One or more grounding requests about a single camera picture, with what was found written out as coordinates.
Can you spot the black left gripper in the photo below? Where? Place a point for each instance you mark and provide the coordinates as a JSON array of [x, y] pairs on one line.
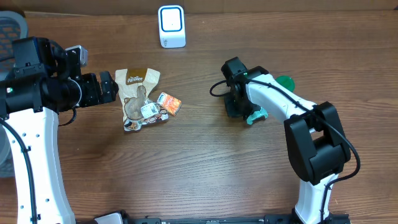
[[96, 97]]

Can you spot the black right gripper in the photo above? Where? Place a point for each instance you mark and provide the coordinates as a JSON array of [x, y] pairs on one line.
[[234, 111]]

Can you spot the teal wet wipes pack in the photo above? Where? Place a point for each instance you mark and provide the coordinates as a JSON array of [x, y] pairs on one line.
[[258, 114]]

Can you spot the brown Pantree mushroom bag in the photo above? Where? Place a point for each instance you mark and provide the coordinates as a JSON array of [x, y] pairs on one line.
[[135, 86]]

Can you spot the green lid beige jar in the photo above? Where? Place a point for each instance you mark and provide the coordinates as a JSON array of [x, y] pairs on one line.
[[286, 82]]

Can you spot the mixed beans printed bag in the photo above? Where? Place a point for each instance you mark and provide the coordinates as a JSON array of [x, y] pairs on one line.
[[149, 118]]

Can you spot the orange Kleenex tissue pack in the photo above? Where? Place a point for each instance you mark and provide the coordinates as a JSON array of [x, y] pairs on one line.
[[169, 103]]

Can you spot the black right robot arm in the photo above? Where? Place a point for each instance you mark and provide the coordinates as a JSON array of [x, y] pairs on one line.
[[316, 144]]

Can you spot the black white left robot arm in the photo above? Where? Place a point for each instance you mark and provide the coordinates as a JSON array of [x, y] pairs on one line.
[[45, 81]]

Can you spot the white barcode scanner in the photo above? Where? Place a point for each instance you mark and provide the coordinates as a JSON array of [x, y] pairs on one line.
[[171, 20]]

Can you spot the grey plastic mesh basket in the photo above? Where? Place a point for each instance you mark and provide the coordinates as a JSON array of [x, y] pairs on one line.
[[13, 27]]

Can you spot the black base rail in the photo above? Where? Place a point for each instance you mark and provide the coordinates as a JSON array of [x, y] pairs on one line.
[[217, 221]]

